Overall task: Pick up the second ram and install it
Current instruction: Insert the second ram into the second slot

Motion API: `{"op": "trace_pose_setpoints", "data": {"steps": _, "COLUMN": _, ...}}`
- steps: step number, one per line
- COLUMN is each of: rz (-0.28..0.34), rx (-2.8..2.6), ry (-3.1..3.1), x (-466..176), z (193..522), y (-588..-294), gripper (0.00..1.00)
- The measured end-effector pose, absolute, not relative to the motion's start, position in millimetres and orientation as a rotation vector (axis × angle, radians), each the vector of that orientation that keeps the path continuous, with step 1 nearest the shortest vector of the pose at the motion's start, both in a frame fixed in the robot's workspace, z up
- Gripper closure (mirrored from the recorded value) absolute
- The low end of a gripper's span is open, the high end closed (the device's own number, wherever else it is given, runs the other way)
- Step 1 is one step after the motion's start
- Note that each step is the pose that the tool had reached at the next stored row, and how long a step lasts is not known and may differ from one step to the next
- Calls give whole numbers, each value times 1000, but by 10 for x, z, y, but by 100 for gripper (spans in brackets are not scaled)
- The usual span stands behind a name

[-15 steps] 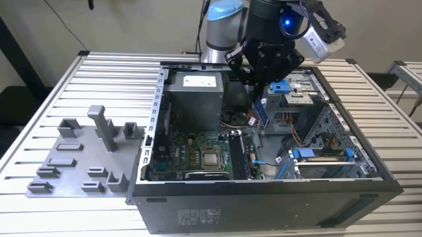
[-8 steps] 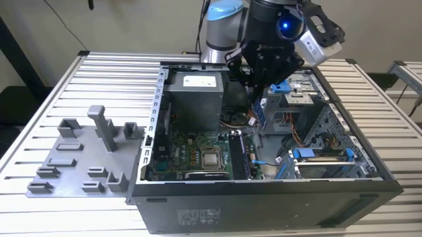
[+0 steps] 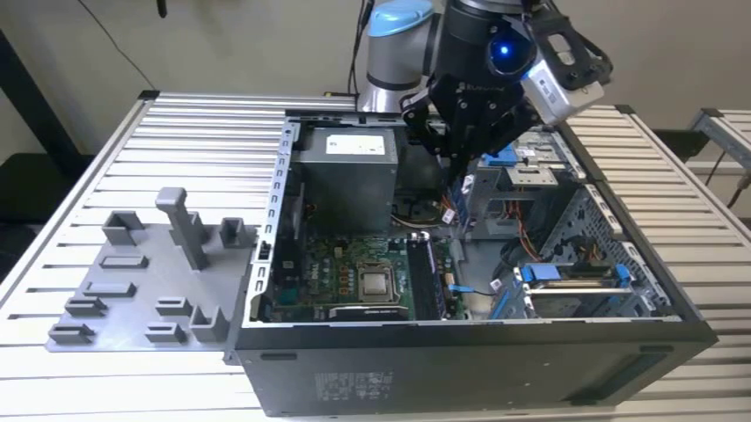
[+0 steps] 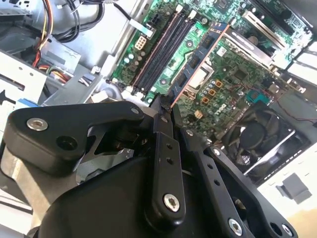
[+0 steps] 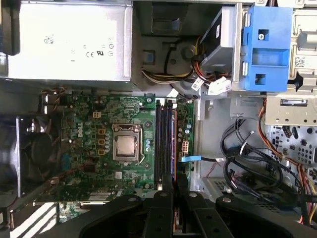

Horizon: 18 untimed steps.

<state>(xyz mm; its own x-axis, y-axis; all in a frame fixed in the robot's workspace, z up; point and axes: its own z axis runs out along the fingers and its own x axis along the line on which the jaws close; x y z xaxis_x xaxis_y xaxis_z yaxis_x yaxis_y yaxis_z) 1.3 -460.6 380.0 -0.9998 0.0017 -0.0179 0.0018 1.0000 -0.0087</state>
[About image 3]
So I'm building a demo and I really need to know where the black and grey PC case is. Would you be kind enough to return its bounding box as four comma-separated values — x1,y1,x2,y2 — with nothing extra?
222,105,721,418

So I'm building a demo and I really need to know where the Nvidia Quadro graphics card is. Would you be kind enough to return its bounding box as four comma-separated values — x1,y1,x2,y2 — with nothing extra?
327,305,413,322

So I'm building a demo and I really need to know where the grey plastic parts rack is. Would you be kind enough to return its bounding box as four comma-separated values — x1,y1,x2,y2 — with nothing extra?
44,186,263,355

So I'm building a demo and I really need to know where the black RAM slot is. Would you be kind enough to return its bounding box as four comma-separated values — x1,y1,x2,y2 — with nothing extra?
422,234,441,321
407,234,425,321
415,234,434,321

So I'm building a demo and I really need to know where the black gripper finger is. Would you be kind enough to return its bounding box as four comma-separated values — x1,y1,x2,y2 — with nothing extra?
402,87,463,185
461,103,542,185

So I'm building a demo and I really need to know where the aluminium frame side table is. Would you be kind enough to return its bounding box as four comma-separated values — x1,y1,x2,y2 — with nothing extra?
686,107,751,177

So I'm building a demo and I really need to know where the green Dell motherboard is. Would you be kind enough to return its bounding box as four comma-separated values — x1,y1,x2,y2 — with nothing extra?
261,232,471,322

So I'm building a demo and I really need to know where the grey power supply unit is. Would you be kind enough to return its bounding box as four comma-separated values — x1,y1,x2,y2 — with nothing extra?
291,127,401,235

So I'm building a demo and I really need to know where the blue RAM stick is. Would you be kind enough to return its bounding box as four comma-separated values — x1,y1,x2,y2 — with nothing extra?
449,173,477,233

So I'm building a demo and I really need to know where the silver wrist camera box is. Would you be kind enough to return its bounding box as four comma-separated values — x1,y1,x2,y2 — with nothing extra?
521,56,606,125

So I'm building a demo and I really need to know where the power supply wire bundle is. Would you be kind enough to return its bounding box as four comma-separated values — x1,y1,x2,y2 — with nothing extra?
390,193,465,229

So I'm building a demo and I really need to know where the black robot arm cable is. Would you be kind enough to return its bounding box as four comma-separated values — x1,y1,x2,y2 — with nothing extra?
349,0,378,96

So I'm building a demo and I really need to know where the metal CPU socket cover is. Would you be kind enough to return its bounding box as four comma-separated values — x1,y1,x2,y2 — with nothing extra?
355,262,402,305

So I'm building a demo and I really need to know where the silver CPU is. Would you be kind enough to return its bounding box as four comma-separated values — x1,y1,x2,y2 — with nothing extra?
358,272,394,296

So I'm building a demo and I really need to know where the hard disk in blue carrier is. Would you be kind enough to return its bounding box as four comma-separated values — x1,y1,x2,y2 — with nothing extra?
479,146,559,168
514,262,642,320

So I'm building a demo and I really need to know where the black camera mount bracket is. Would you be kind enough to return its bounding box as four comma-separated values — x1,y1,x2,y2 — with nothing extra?
527,6,617,89

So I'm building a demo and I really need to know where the black cable with blue plug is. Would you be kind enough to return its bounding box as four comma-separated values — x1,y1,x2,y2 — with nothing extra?
447,283,513,296

